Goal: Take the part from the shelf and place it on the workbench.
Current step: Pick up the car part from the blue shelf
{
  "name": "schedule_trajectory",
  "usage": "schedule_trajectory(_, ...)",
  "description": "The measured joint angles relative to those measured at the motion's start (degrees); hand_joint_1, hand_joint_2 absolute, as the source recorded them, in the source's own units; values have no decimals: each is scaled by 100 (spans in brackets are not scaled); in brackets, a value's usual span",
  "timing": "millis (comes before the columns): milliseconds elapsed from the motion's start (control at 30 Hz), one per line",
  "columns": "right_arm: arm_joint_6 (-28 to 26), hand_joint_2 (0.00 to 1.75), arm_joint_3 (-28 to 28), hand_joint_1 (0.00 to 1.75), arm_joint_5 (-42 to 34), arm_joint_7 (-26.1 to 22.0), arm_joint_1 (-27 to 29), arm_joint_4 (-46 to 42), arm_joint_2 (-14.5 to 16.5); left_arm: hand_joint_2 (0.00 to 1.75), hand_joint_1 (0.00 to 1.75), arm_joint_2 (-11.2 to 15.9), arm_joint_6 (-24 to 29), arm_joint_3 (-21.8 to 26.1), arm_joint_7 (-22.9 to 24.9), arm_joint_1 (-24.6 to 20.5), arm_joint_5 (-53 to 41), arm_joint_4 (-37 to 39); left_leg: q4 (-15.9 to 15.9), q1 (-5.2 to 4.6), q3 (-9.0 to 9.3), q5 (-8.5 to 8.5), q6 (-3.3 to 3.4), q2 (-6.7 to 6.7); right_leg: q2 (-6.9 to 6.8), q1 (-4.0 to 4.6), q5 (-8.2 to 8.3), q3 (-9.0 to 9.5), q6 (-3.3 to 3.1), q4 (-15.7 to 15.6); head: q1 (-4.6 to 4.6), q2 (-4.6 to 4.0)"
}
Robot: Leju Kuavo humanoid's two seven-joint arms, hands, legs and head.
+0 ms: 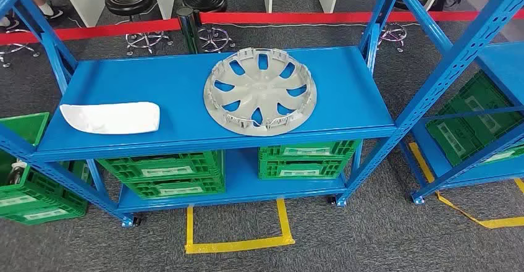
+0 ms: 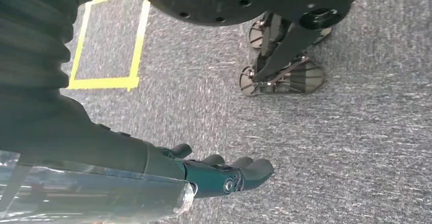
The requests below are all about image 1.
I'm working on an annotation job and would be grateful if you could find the grey plastic wheel hubcap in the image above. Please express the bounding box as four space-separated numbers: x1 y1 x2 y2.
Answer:
203 47 318 137

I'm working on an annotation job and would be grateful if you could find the blue metal shelf rack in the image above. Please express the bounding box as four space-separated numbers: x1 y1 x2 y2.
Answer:
0 0 524 228
399 40 524 205

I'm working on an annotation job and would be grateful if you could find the white plastic cover part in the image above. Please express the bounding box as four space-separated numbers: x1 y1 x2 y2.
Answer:
59 101 161 135

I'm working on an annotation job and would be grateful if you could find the black round part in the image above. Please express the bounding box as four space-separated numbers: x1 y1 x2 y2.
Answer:
6 160 26 185

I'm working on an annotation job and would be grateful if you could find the yellow floor tape square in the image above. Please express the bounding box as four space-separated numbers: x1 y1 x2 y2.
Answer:
185 198 295 255

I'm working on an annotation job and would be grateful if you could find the open green plastic crate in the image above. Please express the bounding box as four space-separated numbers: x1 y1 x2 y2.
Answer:
0 112 90 205

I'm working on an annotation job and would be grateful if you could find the yellow floor tape line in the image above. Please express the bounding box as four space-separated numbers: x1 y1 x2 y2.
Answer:
408 141 524 230

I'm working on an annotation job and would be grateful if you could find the chrome stool base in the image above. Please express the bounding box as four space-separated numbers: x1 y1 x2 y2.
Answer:
0 40 41 69

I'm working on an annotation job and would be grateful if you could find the black chrome stanchion post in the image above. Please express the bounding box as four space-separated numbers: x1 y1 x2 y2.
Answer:
176 6 202 54

